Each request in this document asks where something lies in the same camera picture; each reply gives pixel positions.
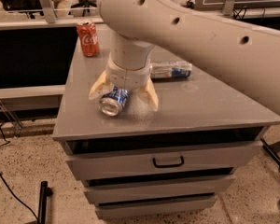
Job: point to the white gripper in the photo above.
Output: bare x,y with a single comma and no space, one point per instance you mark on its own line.
128,78

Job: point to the blue pepsi can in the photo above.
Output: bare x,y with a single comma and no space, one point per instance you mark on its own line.
112,103

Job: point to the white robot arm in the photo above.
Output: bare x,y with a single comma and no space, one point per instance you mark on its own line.
245,56

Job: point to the silver blue crushed can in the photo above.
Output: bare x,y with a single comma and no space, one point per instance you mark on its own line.
177,69

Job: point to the red coca-cola can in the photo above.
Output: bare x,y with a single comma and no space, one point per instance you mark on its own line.
88,37

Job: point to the grey drawer cabinet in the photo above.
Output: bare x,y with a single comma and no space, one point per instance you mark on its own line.
213,126

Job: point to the black office chair left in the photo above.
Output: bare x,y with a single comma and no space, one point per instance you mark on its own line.
29,7

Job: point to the black stand leg right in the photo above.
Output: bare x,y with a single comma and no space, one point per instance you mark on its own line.
271,152

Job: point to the black drawer handle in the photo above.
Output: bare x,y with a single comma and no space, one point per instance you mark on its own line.
171,163

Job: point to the black floor stand post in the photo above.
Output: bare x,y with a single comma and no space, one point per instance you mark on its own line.
45,192

